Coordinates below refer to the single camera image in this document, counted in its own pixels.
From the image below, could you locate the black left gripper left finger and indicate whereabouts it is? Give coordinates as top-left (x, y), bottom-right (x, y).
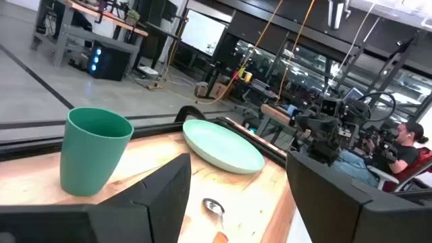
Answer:
top-left (0, 153), bottom-right (192, 243)

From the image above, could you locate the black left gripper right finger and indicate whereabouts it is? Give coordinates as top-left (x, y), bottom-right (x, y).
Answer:
top-left (286, 150), bottom-right (432, 243)

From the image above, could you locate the metal spoon orange handle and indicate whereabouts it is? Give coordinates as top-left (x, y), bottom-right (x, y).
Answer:
top-left (201, 198), bottom-right (230, 243)

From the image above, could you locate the white bowl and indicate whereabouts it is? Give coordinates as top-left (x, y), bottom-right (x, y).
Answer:
top-left (182, 119), bottom-right (266, 175)

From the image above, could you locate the green plastic cup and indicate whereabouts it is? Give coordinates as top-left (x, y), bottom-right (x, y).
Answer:
top-left (59, 107), bottom-right (135, 197)

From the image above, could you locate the wooden workbench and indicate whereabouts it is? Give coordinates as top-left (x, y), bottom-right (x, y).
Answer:
top-left (254, 103), bottom-right (294, 142)

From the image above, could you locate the open laptop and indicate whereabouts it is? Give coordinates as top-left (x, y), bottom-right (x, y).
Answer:
top-left (342, 86), bottom-right (365, 102)

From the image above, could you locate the person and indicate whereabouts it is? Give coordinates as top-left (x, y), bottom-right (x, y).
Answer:
top-left (332, 121), bottom-right (429, 188)

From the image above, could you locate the black curved bar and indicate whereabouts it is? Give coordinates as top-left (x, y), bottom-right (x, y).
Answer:
top-left (173, 105), bottom-right (207, 123)

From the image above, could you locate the black metal stand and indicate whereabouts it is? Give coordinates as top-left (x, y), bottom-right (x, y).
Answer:
top-left (364, 30), bottom-right (419, 102)

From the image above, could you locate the red office chair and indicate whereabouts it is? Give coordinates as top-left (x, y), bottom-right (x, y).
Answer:
top-left (367, 146), bottom-right (432, 193)

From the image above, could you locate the cardboard box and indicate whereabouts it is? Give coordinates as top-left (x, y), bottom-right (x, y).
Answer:
top-left (209, 82), bottom-right (234, 101)
top-left (194, 82), bottom-right (209, 99)

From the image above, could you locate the white hanging cylinder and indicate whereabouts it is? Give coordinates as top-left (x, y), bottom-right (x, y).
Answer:
top-left (327, 0), bottom-right (345, 30)

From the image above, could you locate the white floor power strip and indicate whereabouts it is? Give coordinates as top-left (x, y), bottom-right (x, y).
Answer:
top-left (137, 65), bottom-right (159, 77)

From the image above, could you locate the black computer tower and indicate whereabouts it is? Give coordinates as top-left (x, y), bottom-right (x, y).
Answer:
top-left (86, 40), bottom-right (132, 82)

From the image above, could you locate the white display screen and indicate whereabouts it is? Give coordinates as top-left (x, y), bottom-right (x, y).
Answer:
top-left (180, 9), bottom-right (227, 57)

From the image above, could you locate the wooden top grey desk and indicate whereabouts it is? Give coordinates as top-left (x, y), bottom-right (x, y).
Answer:
top-left (30, 0), bottom-right (149, 74)

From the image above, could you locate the small potted desk plant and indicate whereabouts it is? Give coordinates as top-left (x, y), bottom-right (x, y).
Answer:
top-left (125, 9), bottom-right (141, 27)

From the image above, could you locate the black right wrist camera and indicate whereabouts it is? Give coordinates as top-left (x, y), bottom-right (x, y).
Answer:
top-left (319, 97), bottom-right (341, 117)

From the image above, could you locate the white hanging cable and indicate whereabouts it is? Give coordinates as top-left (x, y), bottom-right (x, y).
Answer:
top-left (324, 2), bottom-right (377, 95)

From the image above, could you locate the yellow hanging cable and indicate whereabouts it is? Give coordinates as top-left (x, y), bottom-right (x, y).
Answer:
top-left (275, 0), bottom-right (317, 105)
top-left (161, 0), bottom-right (284, 105)

